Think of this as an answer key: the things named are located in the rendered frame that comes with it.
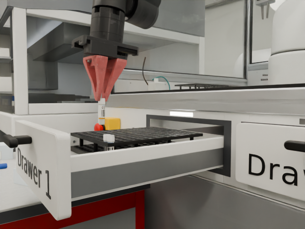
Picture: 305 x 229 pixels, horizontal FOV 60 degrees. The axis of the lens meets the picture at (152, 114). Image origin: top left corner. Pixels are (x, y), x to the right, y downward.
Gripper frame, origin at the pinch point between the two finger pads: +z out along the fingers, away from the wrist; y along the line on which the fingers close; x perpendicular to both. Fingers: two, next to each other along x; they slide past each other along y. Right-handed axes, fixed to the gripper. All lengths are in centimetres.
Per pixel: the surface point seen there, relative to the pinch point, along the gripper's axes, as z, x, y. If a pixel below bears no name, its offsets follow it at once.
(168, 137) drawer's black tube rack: 6.6, 3.9, -12.5
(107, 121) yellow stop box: 7.7, -35.4, -17.2
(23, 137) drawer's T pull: 7.8, -2.3, 11.5
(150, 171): 11.5, 8.5, -6.2
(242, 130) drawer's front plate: 3.7, 12.8, -22.4
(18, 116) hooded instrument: 12, -84, 3
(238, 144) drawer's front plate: 6.3, 12.2, -22.6
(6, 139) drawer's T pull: 8.1, -2.6, 13.9
